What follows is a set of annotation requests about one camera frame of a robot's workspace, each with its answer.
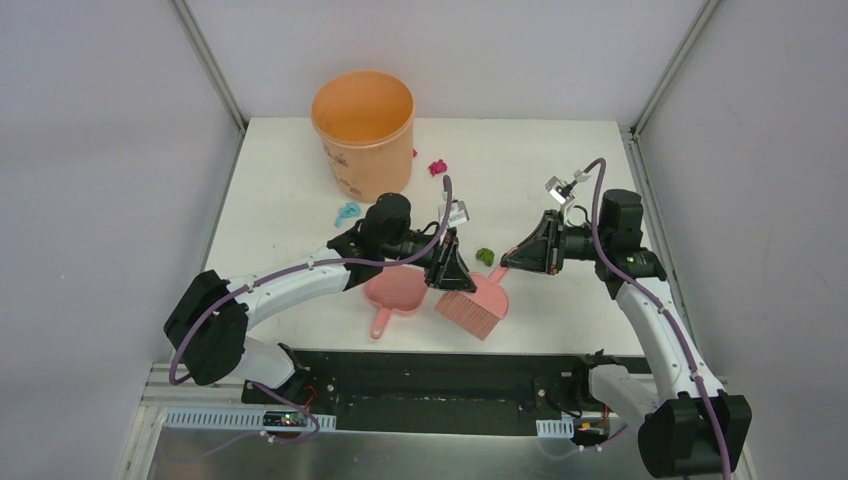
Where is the green paper scrap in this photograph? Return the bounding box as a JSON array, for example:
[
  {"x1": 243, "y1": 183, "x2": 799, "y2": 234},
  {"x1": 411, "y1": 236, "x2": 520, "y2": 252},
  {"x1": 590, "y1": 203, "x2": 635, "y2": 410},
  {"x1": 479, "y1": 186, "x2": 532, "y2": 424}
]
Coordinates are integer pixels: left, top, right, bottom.
[{"x1": 475, "y1": 248, "x2": 495, "y2": 267}]

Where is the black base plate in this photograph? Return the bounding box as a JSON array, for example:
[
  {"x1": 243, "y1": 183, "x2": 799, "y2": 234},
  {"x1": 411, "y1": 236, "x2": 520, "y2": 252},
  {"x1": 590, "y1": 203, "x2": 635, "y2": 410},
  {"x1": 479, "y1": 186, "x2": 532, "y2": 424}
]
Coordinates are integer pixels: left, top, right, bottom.
[{"x1": 178, "y1": 347, "x2": 654, "y2": 439}]

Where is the right white cable duct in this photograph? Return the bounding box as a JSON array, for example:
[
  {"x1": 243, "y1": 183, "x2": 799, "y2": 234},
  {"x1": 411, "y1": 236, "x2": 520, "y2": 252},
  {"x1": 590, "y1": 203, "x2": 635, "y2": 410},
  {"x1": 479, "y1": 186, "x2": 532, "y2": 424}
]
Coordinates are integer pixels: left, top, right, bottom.
[{"x1": 535, "y1": 417, "x2": 574, "y2": 439}]

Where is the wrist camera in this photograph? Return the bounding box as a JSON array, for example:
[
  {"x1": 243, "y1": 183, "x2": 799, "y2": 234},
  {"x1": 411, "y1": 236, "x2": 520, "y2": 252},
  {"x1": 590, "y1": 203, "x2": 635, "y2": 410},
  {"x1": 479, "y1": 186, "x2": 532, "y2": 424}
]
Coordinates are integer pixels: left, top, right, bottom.
[
  {"x1": 438, "y1": 199, "x2": 470, "y2": 229},
  {"x1": 544, "y1": 170, "x2": 590, "y2": 208}
]

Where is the orange plastic bucket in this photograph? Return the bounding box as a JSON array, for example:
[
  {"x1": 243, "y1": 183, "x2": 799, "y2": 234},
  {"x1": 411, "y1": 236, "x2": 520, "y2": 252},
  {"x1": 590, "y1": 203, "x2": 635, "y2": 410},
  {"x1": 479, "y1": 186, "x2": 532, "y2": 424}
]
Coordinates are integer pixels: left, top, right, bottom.
[{"x1": 311, "y1": 70, "x2": 416, "y2": 203}]

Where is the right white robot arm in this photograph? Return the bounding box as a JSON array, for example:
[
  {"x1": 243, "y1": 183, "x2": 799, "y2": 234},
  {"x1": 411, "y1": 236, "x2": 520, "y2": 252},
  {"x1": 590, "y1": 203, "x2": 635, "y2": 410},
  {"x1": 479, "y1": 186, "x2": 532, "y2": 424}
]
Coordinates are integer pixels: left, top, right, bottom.
[{"x1": 500, "y1": 189, "x2": 752, "y2": 478}]

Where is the pink hand brush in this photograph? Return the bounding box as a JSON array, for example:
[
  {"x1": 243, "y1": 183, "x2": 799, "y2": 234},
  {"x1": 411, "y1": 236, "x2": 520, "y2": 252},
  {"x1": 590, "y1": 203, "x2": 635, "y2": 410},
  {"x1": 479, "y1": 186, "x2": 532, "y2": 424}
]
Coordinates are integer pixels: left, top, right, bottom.
[{"x1": 434, "y1": 266, "x2": 510, "y2": 340}]

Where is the pink dustpan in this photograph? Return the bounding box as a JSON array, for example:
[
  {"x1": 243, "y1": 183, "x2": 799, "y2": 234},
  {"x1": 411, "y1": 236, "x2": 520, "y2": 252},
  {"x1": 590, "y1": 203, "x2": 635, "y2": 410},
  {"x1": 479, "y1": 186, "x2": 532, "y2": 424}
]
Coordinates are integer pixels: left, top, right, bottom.
[{"x1": 364, "y1": 266, "x2": 428, "y2": 340}]

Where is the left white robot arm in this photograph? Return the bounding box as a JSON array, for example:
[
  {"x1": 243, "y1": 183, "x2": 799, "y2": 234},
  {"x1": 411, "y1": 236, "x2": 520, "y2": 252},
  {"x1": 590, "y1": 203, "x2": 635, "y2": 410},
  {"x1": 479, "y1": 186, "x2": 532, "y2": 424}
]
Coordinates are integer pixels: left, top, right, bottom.
[{"x1": 163, "y1": 193, "x2": 477, "y2": 405}]

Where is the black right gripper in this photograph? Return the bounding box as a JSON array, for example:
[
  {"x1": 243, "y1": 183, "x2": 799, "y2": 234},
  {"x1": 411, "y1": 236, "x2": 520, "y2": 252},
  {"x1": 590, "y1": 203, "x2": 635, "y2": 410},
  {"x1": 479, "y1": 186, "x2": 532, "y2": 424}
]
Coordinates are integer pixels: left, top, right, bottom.
[{"x1": 501, "y1": 209, "x2": 610, "y2": 275}]

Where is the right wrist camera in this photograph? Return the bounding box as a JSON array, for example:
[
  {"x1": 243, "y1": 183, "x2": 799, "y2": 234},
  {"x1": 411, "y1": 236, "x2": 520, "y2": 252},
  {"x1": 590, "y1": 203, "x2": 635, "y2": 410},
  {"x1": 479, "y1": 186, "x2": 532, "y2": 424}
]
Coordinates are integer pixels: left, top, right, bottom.
[{"x1": 544, "y1": 170, "x2": 590, "y2": 208}]

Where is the cyan paper scrap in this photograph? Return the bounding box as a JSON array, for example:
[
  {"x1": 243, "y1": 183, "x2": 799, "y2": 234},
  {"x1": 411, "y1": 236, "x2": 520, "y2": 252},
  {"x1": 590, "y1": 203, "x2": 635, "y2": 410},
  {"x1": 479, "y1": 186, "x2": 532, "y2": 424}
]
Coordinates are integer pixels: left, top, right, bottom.
[{"x1": 334, "y1": 202, "x2": 361, "y2": 228}]

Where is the white cable duct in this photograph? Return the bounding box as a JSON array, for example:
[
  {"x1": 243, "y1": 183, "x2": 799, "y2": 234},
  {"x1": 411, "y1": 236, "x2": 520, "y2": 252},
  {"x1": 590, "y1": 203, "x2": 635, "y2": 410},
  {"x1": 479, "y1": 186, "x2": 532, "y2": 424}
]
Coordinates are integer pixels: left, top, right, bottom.
[
  {"x1": 535, "y1": 417, "x2": 574, "y2": 439},
  {"x1": 163, "y1": 407, "x2": 337, "y2": 433}
]

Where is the left white cable duct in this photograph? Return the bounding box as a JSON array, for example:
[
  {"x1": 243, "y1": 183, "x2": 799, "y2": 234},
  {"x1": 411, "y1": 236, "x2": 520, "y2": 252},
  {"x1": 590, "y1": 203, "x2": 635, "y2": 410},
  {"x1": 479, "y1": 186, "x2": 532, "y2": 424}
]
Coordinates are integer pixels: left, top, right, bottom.
[{"x1": 163, "y1": 407, "x2": 337, "y2": 433}]

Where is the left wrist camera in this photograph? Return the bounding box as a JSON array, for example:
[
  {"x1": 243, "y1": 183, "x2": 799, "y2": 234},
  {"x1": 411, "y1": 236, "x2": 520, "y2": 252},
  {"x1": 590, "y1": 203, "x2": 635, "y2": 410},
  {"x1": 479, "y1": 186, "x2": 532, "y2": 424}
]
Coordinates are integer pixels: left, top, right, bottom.
[{"x1": 438, "y1": 199, "x2": 470, "y2": 229}]

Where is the magenta paper scrap near bucket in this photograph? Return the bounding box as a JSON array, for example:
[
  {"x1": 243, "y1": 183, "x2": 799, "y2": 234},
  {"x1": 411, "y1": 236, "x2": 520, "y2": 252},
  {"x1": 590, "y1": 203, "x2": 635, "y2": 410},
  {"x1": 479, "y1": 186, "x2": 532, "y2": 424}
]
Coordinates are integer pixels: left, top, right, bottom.
[{"x1": 428, "y1": 159, "x2": 448, "y2": 177}]

